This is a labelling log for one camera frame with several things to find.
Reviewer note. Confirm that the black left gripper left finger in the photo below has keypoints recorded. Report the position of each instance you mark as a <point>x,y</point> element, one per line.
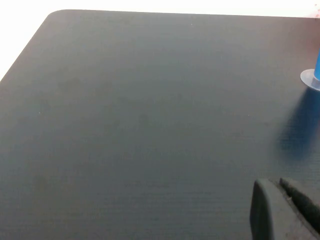
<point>262,215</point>

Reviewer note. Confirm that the blue cone cup clear base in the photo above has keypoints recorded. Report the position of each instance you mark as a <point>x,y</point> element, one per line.
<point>318,67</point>

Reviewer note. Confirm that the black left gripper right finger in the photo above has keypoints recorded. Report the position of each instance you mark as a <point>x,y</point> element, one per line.
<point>307,210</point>

